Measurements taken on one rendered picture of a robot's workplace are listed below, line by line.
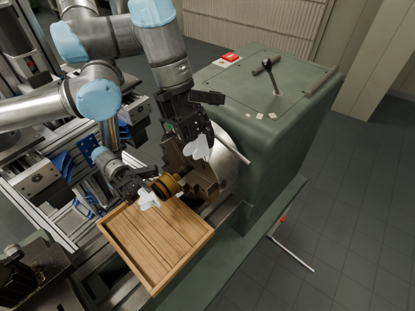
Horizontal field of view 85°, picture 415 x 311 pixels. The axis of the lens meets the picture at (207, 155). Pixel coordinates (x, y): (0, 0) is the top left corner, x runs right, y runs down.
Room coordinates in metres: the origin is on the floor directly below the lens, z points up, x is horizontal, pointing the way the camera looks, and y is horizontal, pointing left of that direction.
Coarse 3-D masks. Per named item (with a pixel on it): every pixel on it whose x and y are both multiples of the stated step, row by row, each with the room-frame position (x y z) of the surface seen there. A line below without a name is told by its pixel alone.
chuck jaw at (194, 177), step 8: (184, 176) 0.47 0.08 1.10; (192, 176) 0.47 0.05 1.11; (200, 176) 0.47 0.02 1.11; (184, 184) 0.44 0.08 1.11; (192, 184) 0.44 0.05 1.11; (200, 184) 0.44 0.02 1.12; (208, 184) 0.43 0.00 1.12; (216, 184) 0.44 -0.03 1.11; (224, 184) 0.45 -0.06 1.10; (184, 192) 0.43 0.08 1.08; (192, 192) 0.43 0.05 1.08; (208, 192) 0.41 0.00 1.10
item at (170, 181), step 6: (162, 174) 0.48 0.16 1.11; (168, 174) 0.47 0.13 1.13; (174, 174) 0.48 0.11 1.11; (156, 180) 0.47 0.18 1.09; (162, 180) 0.45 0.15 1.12; (168, 180) 0.45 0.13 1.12; (174, 180) 0.45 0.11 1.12; (156, 186) 0.43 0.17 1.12; (162, 186) 0.43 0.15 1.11; (168, 186) 0.43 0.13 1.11; (174, 186) 0.43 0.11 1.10; (156, 192) 0.44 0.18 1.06; (162, 192) 0.41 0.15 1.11; (168, 192) 0.42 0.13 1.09; (174, 192) 0.42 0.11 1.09; (162, 198) 0.42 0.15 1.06; (168, 198) 0.41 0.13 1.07
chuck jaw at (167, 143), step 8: (160, 144) 0.56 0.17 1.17; (168, 144) 0.55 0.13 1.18; (176, 144) 0.56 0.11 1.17; (168, 152) 0.54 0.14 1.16; (176, 152) 0.54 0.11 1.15; (168, 160) 0.51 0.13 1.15; (176, 160) 0.52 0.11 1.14; (184, 160) 0.53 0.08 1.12; (168, 168) 0.49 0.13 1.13; (176, 168) 0.50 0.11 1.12
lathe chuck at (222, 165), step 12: (168, 132) 0.62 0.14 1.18; (180, 144) 0.55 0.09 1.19; (216, 144) 0.52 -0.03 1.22; (192, 156) 0.51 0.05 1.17; (216, 156) 0.48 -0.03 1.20; (228, 156) 0.50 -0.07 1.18; (180, 168) 0.56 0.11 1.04; (204, 168) 0.47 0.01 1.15; (216, 168) 0.45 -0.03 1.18; (228, 168) 0.47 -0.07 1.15; (216, 180) 0.44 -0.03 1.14; (228, 180) 0.45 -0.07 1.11; (216, 192) 0.43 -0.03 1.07
